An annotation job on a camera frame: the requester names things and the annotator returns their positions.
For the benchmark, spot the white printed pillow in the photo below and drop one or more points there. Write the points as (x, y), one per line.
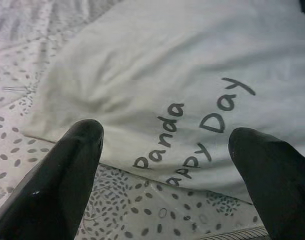
(167, 62)

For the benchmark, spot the grey patterned mattress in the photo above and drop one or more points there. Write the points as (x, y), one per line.
(12, 75)

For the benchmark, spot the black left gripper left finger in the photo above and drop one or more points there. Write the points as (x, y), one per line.
(47, 190)

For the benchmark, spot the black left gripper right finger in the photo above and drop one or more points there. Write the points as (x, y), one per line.
(280, 190)

